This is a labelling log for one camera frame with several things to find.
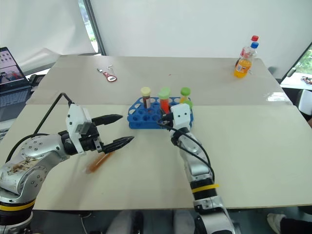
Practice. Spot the red bottle opener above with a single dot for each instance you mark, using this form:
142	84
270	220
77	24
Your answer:
111	77

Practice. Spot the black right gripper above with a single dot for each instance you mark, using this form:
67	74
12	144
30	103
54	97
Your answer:
167	120

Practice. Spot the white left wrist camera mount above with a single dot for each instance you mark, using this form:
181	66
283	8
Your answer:
74	117

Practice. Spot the black box device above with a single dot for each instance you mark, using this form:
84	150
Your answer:
36	79

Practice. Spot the dark red tube, yellow cap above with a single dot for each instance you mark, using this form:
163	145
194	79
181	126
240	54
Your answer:
146	97

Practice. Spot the dark trouser leg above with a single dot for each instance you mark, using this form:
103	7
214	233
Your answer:
297	226

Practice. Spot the open laptop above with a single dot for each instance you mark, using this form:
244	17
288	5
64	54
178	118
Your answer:
11	83

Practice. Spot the clear bottle, red cap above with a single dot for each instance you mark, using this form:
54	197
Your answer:
255	38

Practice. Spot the white paper backdrop sheet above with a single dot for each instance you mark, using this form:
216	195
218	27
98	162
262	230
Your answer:
36	29

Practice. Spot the small cluttered parts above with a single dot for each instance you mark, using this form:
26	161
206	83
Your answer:
307	80

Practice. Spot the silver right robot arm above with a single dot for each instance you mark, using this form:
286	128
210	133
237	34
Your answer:
197	165

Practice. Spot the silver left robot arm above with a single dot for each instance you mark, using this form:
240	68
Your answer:
29	156

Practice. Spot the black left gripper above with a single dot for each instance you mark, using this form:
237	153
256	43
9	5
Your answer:
89	143

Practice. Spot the orange soda bottle, blue cap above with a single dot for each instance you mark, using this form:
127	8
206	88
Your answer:
241	68

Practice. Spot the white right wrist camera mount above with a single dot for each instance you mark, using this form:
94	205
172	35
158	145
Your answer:
181	115

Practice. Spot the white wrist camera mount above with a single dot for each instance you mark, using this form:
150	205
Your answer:
74	117
181	115

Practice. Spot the yellow tube, green cap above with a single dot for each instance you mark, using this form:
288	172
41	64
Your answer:
184	93

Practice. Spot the orange test tube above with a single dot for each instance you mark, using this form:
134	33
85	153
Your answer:
98	162

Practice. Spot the silver hex key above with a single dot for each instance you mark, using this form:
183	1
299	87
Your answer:
111	67

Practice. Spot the grey window frame pole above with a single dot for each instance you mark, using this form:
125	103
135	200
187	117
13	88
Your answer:
95	26

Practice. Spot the white side table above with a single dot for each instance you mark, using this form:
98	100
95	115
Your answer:
293	81

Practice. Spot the white chair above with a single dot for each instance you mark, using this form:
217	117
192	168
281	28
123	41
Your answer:
306	101

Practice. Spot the blue test tube rack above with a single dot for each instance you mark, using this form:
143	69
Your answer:
143	119

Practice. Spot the white shoe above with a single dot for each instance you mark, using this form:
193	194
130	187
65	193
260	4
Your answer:
275	221

